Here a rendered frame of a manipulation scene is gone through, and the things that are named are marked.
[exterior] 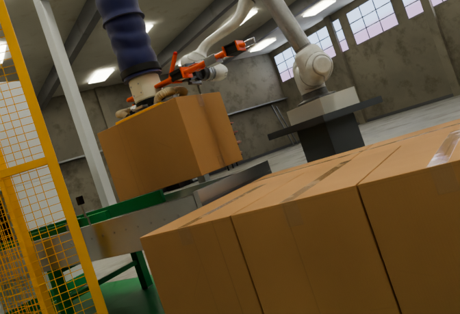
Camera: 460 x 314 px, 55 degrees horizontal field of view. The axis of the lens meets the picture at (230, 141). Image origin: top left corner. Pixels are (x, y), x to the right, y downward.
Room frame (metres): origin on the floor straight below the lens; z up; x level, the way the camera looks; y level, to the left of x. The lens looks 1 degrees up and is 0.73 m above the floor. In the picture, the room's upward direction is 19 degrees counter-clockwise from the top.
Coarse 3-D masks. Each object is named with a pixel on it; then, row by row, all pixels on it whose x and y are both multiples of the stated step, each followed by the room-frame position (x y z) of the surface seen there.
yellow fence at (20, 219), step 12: (0, 168) 2.54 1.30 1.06; (0, 180) 2.55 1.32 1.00; (12, 192) 2.57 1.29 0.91; (12, 204) 2.55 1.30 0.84; (12, 216) 2.55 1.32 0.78; (24, 228) 2.56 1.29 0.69; (24, 240) 2.55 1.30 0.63; (24, 252) 2.55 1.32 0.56; (36, 264) 2.57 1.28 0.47; (0, 276) 2.78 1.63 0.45; (36, 276) 2.55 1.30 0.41; (0, 288) 2.80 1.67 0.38; (36, 288) 2.55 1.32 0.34; (48, 300) 2.56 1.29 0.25; (48, 312) 2.55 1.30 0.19
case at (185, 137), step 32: (192, 96) 2.24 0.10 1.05; (128, 128) 2.32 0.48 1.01; (160, 128) 2.21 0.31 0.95; (192, 128) 2.17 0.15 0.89; (224, 128) 2.39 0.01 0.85; (128, 160) 2.36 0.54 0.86; (160, 160) 2.24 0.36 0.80; (192, 160) 2.14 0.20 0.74; (224, 160) 2.31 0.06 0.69; (128, 192) 2.40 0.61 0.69
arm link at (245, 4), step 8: (240, 0) 2.58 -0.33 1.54; (248, 0) 2.56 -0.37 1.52; (240, 8) 2.57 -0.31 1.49; (248, 8) 2.58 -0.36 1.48; (240, 16) 2.57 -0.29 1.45; (232, 24) 2.58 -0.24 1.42; (240, 24) 2.60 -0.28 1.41; (216, 32) 2.61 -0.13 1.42; (224, 32) 2.60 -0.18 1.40; (208, 40) 2.62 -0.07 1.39; (216, 40) 2.62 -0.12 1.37; (200, 48) 2.62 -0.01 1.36; (208, 48) 2.64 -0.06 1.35; (184, 56) 2.64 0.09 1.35; (192, 56) 2.60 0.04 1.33; (200, 56) 2.60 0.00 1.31
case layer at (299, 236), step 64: (448, 128) 1.65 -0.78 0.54; (256, 192) 1.71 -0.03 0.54; (320, 192) 1.19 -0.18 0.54; (384, 192) 1.09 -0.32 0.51; (448, 192) 1.01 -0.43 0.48; (192, 256) 1.44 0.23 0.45; (256, 256) 1.31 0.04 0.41; (320, 256) 1.21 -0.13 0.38; (384, 256) 1.12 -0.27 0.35; (448, 256) 1.04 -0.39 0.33
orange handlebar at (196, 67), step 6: (240, 42) 2.09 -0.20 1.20; (216, 54) 2.15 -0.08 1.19; (222, 54) 2.13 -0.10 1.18; (192, 66) 2.23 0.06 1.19; (198, 66) 2.22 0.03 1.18; (204, 66) 2.25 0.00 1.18; (186, 72) 2.26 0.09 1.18; (192, 72) 2.29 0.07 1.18; (168, 78) 2.32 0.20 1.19; (156, 84) 2.37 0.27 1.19; (162, 84) 2.35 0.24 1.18; (168, 84) 2.39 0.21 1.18; (132, 96) 2.47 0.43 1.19
